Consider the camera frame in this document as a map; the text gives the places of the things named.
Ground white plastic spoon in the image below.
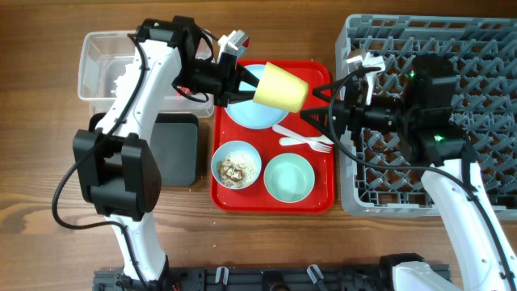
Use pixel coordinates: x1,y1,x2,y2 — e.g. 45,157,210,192
279,135,334,146

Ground clear plastic bin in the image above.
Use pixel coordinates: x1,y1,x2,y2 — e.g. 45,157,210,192
78,31,214,118

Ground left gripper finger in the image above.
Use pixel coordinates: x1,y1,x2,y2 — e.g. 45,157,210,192
225,91,255,105
237,64,259,87

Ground yellow plastic cup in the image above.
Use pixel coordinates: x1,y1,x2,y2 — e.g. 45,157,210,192
253,62,309,113

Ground left black cable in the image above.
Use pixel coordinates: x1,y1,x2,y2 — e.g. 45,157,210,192
51,34,150,291

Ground grey dishwasher rack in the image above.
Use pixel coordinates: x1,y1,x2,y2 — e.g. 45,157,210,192
335,15,516,220

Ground white plastic fork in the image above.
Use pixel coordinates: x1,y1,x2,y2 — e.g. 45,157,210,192
272,124,331,153

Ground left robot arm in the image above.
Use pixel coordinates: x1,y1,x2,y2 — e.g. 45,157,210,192
73,16,259,289

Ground black cable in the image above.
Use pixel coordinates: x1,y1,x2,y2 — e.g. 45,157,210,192
327,66,517,280
51,34,150,291

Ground red snack wrapper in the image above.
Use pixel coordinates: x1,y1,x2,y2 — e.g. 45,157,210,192
175,88,191,96

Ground right black cable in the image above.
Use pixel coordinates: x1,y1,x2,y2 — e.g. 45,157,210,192
327,66,517,280

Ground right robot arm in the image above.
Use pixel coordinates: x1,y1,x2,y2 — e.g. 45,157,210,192
301,54,516,290

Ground green bowl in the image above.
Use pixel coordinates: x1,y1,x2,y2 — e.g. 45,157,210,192
263,153,316,204

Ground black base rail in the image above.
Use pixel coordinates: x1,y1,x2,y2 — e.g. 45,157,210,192
92,253,452,291

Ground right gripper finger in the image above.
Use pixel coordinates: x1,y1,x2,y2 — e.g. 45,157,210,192
300,107,343,137
312,79,351,103

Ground black waste tray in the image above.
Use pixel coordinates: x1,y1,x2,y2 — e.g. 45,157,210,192
73,113,198,196

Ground blue bowl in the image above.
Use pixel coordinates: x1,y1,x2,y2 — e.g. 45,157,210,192
211,141,262,190

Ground light blue plate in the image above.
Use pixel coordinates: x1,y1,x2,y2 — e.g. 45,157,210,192
224,64,291,130

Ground white napkin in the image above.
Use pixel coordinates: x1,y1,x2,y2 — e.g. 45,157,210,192
115,63,140,97

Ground rice food leftovers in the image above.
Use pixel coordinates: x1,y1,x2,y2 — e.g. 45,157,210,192
217,152,259,188

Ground red serving tray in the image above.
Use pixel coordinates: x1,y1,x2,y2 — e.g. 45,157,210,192
210,60,335,214

